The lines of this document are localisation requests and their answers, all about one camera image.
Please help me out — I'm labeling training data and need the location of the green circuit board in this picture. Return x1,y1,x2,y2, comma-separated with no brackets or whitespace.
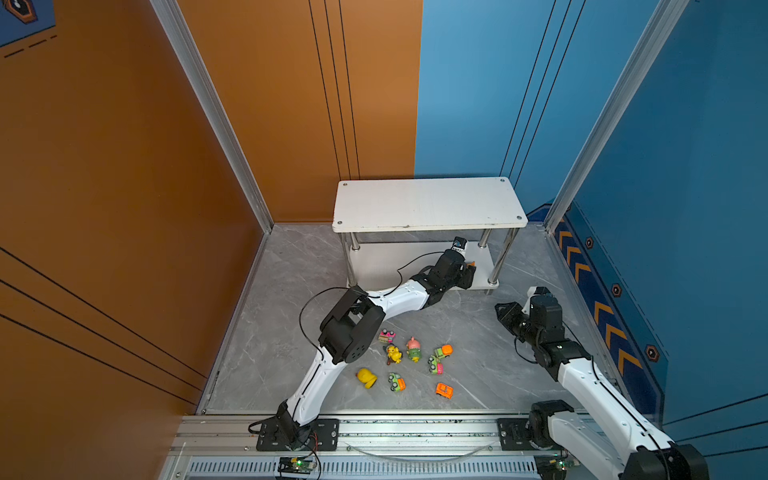
276,457,319,479

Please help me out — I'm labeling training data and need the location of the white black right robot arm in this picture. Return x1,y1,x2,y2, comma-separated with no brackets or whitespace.
494,287,710,479

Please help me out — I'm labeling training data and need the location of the left aluminium corner post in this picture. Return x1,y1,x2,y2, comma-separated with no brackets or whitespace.
150,0,274,235

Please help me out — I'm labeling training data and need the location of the orange green toy truck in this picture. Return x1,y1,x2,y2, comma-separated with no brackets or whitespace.
434,344,454,360

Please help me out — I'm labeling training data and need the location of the yellow pikachu toy figure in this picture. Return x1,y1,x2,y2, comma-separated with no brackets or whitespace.
385,344,402,365

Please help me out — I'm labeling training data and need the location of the aluminium corner post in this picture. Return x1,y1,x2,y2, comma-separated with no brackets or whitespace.
543,0,689,236
150,0,274,235

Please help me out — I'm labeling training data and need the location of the right aluminium corner post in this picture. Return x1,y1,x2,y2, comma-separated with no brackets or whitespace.
543,0,689,236

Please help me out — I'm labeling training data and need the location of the pink green toy figure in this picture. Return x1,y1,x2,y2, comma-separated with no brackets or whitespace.
406,337,422,363

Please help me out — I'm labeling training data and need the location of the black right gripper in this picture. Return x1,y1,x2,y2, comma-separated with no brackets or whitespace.
493,301,542,348

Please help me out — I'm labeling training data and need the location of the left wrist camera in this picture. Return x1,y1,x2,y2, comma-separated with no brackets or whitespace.
451,237,467,254

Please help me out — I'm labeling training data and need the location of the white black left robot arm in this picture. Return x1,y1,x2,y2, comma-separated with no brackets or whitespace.
275,237,476,448

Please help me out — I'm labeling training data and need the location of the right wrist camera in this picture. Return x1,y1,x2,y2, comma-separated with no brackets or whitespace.
523,286,551,315

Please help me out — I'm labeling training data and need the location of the white two-tier shelf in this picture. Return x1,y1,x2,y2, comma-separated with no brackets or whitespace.
332,177,528,291

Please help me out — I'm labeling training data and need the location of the green orange toy car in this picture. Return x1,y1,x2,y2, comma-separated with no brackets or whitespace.
388,372,406,392

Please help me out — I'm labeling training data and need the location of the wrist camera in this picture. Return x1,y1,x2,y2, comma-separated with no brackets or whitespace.
523,286,551,315
451,237,467,254

